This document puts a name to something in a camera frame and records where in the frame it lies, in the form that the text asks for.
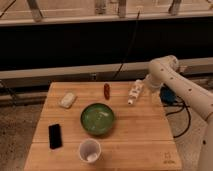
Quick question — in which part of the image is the black hanging cable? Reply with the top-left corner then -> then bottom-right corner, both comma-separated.
111,9 -> 141,81

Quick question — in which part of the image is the blue object on floor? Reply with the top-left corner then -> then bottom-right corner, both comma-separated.
160,87 -> 176,104

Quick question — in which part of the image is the black floor cable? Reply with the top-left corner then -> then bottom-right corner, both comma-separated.
164,96 -> 193,139

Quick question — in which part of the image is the white plastic bottle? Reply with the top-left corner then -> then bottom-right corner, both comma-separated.
128,79 -> 143,105

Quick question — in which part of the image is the green ceramic bowl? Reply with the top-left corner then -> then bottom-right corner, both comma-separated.
80,103 -> 115,136

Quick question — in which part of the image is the white paper cup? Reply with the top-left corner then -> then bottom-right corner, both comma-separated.
78,138 -> 102,164

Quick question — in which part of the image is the black rectangular phone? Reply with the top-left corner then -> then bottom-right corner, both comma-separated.
48,124 -> 62,149

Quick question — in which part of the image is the red sausage toy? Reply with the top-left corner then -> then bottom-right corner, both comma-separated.
104,83 -> 110,100

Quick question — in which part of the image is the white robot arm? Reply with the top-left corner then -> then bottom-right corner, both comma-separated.
145,55 -> 213,171

